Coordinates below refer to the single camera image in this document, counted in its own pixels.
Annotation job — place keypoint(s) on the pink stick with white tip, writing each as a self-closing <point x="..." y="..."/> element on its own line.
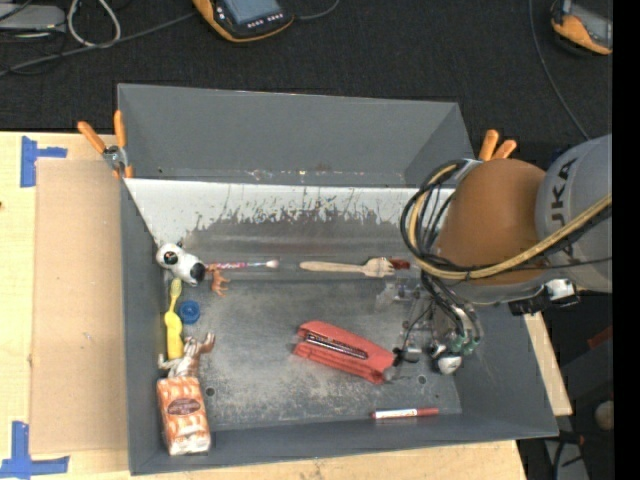
<point x="245" y="264"/>

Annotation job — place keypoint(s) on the orange and white packet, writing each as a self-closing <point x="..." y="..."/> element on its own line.
<point x="182" y="415"/>

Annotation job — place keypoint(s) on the red and white marker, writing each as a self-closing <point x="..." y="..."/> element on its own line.
<point x="400" y="413"/>

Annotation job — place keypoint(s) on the grey metal bin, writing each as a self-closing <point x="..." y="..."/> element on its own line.
<point x="280" y="133"/>

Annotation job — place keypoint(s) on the black and white toy animal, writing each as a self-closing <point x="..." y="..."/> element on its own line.
<point x="176" y="260"/>

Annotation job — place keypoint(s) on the brown cardboard board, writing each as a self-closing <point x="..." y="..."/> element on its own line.
<point x="75" y="308"/>

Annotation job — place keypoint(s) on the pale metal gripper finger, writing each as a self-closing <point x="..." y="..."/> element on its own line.
<point x="391" y="374"/>
<point x="411" y="354"/>

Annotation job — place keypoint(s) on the small dark red piece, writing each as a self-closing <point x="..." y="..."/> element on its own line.
<point x="400" y="264"/>

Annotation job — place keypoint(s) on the small orange toy animal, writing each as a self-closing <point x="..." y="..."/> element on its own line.
<point x="218" y="280"/>

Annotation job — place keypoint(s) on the yellow toothbrush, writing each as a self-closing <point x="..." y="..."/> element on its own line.
<point x="174" y="333"/>

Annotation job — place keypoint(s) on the red stapler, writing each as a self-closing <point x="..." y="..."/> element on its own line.
<point x="345" y="350"/>

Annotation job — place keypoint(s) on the brown and white toy figure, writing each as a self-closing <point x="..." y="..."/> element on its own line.
<point x="187" y="358"/>

